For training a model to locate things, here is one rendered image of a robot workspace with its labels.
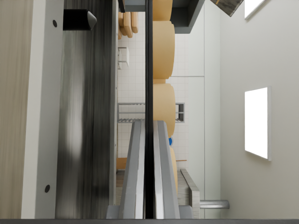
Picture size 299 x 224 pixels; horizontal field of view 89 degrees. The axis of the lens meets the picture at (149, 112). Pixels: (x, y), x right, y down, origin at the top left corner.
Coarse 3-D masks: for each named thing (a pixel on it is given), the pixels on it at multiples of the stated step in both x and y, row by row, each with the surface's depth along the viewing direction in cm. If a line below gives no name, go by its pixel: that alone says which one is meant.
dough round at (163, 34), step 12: (156, 24) 12; (168, 24) 12; (156, 36) 12; (168, 36) 12; (156, 48) 12; (168, 48) 12; (156, 60) 12; (168, 60) 12; (156, 72) 13; (168, 72) 13
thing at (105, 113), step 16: (112, 0) 45; (96, 16) 45; (112, 16) 45; (96, 32) 44; (112, 32) 44; (96, 48) 44; (112, 48) 44; (96, 64) 44; (112, 64) 44; (96, 80) 43; (112, 80) 43; (96, 96) 43; (112, 96) 43; (96, 112) 43; (112, 112) 43; (96, 128) 42; (112, 128) 42; (96, 144) 42; (112, 144) 42; (96, 160) 42; (112, 160) 42; (96, 176) 41; (112, 176) 41; (96, 192) 41; (112, 192) 41; (96, 208) 41
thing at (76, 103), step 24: (72, 0) 31; (96, 0) 45; (72, 24) 25; (72, 48) 31; (72, 72) 31; (72, 96) 31; (72, 120) 31; (72, 144) 31; (72, 168) 31; (72, 192) 31; (72, 216) 31
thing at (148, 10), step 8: (152, 0) 10; (152, 8) 10; (152, 16) 10; (152, 24) 10; (152, 32) 10; (152, 40) 10; (152, 48) 10; (152, 56) 10; (152, 64) 10; (152, 72) 10; (152, 80) 10; (152, 88) 10; (152, 96) 10; (152, 104) 10; (152, 112) 9; (152, 120) 9; (152, 128) 9; (152, 136) 9; (152, 144) 9; (152, 152) 9; (152, 160) 9; (152, 168) 9; (152, 176) 9; (152, 184) 9; (152, 192) 9; (152, 200) 9; (152, 208) 9; (152, 216) 9
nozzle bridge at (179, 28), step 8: (128, 0) 65; (136, 0) 65; (144, 0) 65; (176, 0) 60; (184, 0) 60; (192, 0) 57; (200, 0) 50; (128, 8) 67; (136, 8) 67; (144, 8) 67; (176, 8) 64; (184, 8) 64; (192, 8) 57; (200, 8) 53; (176, 16) 64; (184, 16) 64; (192, 16) 57; (176, 24) 63; (184, 24) 63; (192, 24) 62; (176, 32) 67; (184, 32) 67
